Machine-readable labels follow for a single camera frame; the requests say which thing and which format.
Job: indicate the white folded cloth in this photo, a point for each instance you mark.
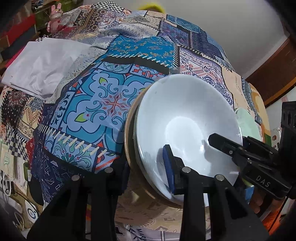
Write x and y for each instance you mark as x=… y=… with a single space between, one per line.
x=41 y=65

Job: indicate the brown wooden door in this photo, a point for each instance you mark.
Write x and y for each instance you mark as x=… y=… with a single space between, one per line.
x=276 y=76

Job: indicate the orange sleeve forearm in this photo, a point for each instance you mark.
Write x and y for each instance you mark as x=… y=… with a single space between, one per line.
x=276 y=215

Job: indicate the red box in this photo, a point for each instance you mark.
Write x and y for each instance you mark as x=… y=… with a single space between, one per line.
x=9 y=36

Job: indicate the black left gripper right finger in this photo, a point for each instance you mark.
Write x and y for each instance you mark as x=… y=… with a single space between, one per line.
x=231 y=218

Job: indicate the pink rabbit toy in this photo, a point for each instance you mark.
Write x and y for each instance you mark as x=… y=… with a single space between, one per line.
x=55 y=17

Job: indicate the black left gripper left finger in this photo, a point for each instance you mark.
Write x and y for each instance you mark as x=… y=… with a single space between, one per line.
x=65 y=216

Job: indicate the patchwork patterned tablecloth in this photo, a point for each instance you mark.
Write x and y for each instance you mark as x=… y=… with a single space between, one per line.
x=82 y=123

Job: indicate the right hand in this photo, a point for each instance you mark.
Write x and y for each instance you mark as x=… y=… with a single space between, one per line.
x=256 y=200

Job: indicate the yellow chair back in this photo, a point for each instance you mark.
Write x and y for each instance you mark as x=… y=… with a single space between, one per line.
x=152 y=7

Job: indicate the purple plate with gold rim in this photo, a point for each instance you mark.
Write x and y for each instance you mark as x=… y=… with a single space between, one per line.
x=133 y=158

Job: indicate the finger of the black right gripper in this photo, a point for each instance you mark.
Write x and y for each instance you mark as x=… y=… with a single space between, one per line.
x=227 y=146

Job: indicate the white plate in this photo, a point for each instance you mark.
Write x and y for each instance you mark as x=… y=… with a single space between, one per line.
x=138 y=150

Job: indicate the white bowl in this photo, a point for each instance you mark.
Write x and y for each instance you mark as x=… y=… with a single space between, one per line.
x=182 y=111

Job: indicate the mint green bowl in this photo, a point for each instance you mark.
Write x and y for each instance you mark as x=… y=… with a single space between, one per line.
x=247 y=124

